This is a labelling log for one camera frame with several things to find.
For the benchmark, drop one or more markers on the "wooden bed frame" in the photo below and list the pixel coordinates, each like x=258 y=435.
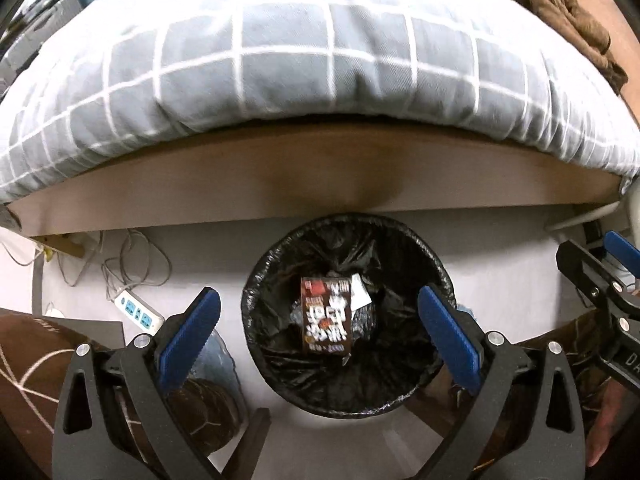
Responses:
x=280 y=180

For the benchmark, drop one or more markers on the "white tissue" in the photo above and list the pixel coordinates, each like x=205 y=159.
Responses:
x=361 y=292

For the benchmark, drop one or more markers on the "black lined trash bin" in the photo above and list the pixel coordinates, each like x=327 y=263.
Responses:
x=285 y=375

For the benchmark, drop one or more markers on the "white power strip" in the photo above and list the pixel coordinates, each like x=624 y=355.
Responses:
x=139 y=311

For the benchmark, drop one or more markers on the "brown fleece jacket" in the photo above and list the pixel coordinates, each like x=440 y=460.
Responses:
x=560 y=5

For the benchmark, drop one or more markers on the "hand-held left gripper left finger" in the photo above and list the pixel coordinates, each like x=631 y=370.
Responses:
x=192 y=340

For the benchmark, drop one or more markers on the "person's right hand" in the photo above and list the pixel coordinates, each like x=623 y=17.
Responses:
x=607 y=425

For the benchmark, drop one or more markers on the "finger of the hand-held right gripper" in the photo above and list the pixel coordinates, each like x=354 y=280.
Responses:
x=622 y=252
x=582 y=270

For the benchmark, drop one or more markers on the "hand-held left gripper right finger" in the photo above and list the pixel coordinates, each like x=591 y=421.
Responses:
x=450 y=341

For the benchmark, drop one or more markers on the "brown drink carton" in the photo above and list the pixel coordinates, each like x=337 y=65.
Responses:
x=327 y=317

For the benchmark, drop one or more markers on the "grey checked bed sheet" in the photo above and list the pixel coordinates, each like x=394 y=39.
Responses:
x=320 y=55

